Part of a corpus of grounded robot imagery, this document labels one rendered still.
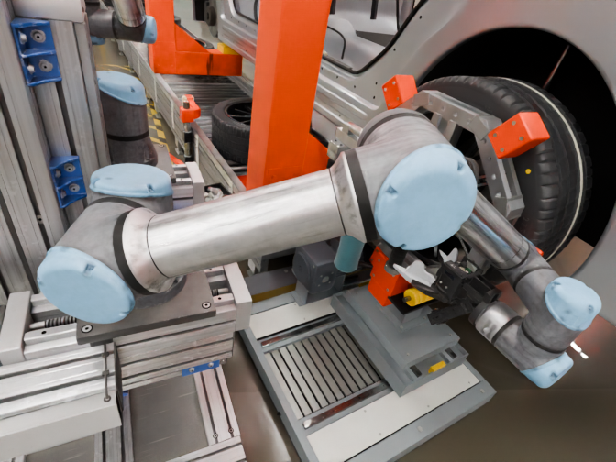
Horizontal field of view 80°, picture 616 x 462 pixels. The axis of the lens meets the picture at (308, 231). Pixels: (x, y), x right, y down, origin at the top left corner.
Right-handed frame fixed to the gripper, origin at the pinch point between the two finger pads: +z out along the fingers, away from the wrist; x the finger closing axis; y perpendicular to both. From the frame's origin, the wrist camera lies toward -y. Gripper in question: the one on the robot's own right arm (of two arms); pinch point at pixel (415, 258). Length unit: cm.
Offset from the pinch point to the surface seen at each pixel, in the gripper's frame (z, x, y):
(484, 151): 7.8, -20.8, 22.4
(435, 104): 27.0, -20.9, 27.4
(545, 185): -5.2, -29.9, 18.9
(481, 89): 21.1, -29.2, 33.2
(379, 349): 15, -25, -68
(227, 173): 126, 0, -44
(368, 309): 30, -28, -60
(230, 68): 258, -50, -25
